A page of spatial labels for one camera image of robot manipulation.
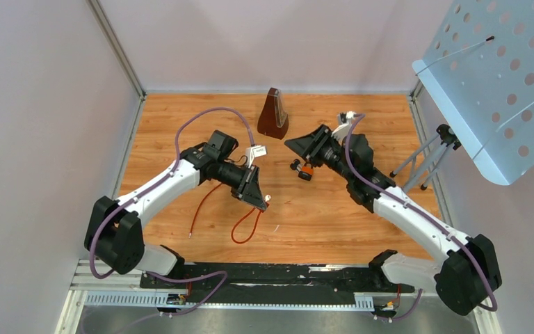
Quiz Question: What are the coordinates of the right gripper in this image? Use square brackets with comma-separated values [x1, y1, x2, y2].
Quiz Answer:
[283, 125, 353, 182]

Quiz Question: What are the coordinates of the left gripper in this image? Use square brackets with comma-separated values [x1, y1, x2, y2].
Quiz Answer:
[215, 159, 266, 210]

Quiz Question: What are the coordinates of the orange black padlock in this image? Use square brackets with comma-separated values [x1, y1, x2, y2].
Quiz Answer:
[297, 162, 314, 181]

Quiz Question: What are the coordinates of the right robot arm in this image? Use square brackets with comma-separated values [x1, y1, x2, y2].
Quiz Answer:
[284, 125, 502, 316]

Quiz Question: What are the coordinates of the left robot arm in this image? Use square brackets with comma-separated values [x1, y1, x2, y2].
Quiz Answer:
[84, 130, 268, 287]

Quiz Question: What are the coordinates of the brown wooden metronome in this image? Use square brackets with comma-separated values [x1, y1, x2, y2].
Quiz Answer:
[257, 88, 289, 140]

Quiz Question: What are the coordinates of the blue perforated metal stand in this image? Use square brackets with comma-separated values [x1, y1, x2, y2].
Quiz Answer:
[412, 1, 534, 186]

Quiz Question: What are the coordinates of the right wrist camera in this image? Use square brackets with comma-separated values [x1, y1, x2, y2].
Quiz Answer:
[332, 111, 359, 142]

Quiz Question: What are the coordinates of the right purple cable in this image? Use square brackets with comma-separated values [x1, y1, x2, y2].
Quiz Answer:
[344, 113, 499, 313]

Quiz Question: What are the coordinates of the purple cable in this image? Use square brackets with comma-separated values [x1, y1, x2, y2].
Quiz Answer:
[344, 113, 499, 313]
[88, 107, 256, 280]

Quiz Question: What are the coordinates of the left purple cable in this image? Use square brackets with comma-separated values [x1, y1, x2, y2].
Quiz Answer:
[88, 107, 256, 280]

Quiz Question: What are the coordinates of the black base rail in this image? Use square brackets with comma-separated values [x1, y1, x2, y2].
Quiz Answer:
[140, 262, 415, 302]

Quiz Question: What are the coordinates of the white cable duct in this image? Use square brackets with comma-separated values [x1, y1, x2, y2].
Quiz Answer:
[83, 291, 375, 312]

